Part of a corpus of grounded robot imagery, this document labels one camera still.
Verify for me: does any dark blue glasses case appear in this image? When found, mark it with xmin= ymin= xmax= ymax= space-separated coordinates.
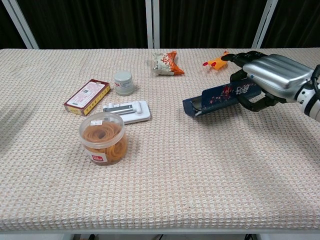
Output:
xmin=182 ymin=79 xmax=262 ymax=118

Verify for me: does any white table frame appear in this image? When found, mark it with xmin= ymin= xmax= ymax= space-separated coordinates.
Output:
xmin=0 ymin=226 xmax=320 ymax=240

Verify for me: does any white slanted frame post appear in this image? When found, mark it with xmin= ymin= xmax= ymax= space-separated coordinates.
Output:
xmin=0 ymin=0 xmax=40 ymax=50
xmin=251 ymin=0 xmax=279 ymax=49

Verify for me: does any white tray with silver tool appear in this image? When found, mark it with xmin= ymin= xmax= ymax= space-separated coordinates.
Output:
xmin=102 ymin=100 xmax=152 ymax=125

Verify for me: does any yellow rubber chicken toy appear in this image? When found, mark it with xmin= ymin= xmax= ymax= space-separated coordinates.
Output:
xmin=202 ymin=50 xmax=230 ymax=70

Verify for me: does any black curtain panel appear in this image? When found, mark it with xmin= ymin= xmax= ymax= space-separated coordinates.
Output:
xmin=159 ymin=0 xmax=269 ymax=49
xmin=0 ymin=0 xmax=27 ymax=50
xmin=261 ymin=0 xmax=320 ymax=49
xmin=14 ymin=0 xmax=149 ymax=49

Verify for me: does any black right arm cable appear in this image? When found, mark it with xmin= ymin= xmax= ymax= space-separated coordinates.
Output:
xmin=306 ymin=64 xmax=320 ymax=101

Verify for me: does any beige woven tablecloth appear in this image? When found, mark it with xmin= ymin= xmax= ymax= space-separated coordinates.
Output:
xmin=0 ymin=47 xmax=320 ymax=230

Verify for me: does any orange white snack bag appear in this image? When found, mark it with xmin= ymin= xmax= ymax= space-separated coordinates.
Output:
xmin=152 ymin=50 xmax=185 ymax=76

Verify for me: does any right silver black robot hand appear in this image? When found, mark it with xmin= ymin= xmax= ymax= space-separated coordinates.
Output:
xmin=221 ymin=50 xmax=315 ymax=112

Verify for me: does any red yellow flat carton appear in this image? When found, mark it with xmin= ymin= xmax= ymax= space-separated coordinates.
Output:
xmin=63 ymin=78 xmax=111 ymax=117

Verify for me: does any white double frame post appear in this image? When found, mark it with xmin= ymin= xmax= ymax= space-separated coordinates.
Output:
xmin=145 ymin=0 xmax=161 ymax=49

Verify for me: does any clear rubber band jar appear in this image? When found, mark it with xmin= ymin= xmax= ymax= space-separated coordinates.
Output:
xmin=79 ymin=111 xmax=129 ymax=166

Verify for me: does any small grey jar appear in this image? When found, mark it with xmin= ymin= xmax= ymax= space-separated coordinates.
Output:
xmin=114 ymin=71 xmax=135 ymax=97

